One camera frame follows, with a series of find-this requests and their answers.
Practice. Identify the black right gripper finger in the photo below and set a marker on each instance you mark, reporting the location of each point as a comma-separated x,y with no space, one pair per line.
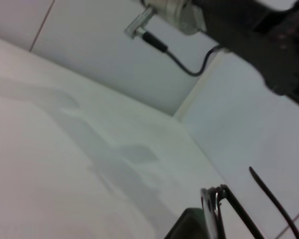
189,226

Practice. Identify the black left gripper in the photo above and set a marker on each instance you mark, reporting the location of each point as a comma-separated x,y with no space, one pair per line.
239,30

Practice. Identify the black round glasses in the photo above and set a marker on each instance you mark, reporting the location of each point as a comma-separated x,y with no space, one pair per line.
242,212

